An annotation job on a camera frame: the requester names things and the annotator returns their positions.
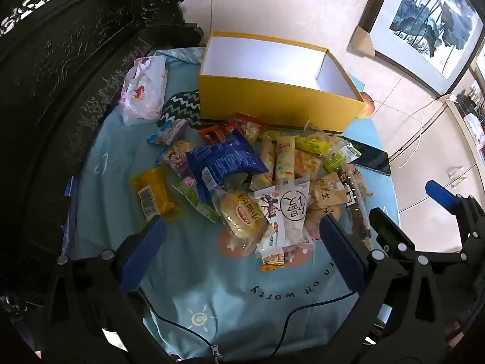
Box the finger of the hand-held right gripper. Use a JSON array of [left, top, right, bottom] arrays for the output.
[[369, 207, 416, 265], [425, 179, 485, 244]]

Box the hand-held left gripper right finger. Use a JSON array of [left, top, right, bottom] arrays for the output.
[[319, 214, 448, 364]]

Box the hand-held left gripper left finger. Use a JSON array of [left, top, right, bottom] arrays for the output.
[[36, 215, 169, 364]]

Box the brown paper snack packet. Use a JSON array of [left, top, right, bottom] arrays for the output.
[[309, 172, 347, 213]]

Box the red dark-window chocolate packet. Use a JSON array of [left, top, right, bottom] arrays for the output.
[[199, 121, 237, 145]]

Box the yellow cardboard box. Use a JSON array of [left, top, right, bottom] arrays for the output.
[[198, 31, 366, 134]]

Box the long black white packet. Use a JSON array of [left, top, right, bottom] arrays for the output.
[[339, 165, 374, 251]]

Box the light blue printed cloth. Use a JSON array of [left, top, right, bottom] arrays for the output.
[[61, 47, 400, 364]]

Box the yellow barcode snack packet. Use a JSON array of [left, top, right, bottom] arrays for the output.
[[129, 166, 188, 222]]

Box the small orange snack packet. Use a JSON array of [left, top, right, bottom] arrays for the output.
[[259, 250, 313, 272]]

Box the white black-print snack packet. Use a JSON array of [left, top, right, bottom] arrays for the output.
[[252, 178, 315, 258]]

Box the black smartphone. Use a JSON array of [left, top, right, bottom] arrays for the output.
[[341, 135, 392, 177]]

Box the green label snack packet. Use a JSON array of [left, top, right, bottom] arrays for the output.
[[322, 138, 362, 175]]

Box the orange cracker packet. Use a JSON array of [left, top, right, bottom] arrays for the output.
[[293, 150, 324, 180]]

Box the purple cartoon snack packet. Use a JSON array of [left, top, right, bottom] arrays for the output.
[[157, 140, 198, 177]]

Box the clear bread roll packet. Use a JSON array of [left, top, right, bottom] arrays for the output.
[[212, 190, 269, 256]]

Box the pale rice stick packet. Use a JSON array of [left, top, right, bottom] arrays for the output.
[[275, 134, 297, 188], [250, 136, 277, 190]]

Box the yellow green snack packet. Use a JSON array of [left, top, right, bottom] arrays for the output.
[[293, 119, 334, 156]]

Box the red apple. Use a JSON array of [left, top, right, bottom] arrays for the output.
[[356, 92, 376, 119]]

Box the blue white snack packet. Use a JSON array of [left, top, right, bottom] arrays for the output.
[[147, 118, 190, 147]]

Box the large blue snack bag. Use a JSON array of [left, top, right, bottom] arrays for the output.
[[185, 129, 269, 201]]

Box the floral tissue pack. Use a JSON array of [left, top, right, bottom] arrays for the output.
[[119, 56, 168, 126]]

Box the framed ink painting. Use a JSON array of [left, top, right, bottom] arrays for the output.
[[358, 0, 485, 98]]

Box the cardboard corner protector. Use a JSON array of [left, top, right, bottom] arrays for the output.
[[348, 26, 376, 57]]

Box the dark carved wooden furniture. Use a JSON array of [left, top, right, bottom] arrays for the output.
[[0, 0, 213, 312]]

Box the white cable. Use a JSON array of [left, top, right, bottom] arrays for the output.
[[373, 96, 459, 169]]

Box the black cable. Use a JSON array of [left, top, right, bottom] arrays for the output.
[[134, 290, 359, 364]]

